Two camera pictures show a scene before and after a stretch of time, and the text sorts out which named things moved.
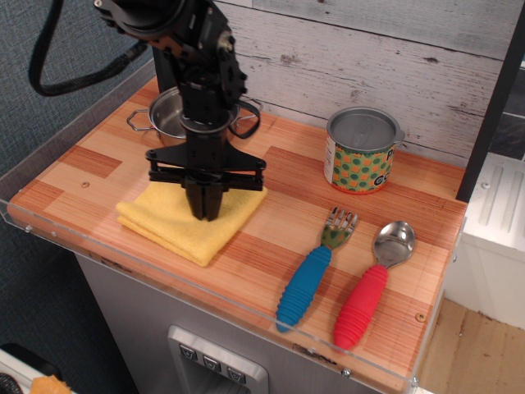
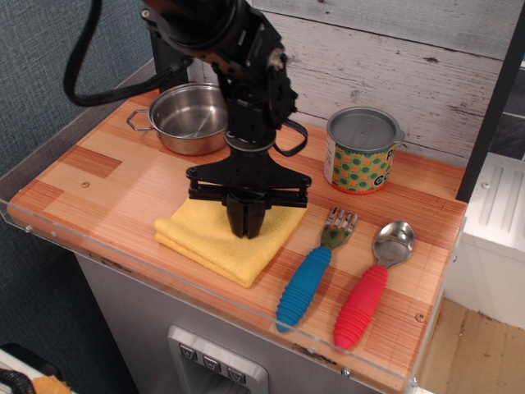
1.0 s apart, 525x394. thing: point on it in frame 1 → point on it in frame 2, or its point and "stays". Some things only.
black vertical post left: (167, 69) stays
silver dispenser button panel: (204, 366) stays
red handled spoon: (393, 241) stays
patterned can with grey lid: (359, 149) stays
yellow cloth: (162, 211) → (198, 230)
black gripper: (207, 157) → (249, 178)
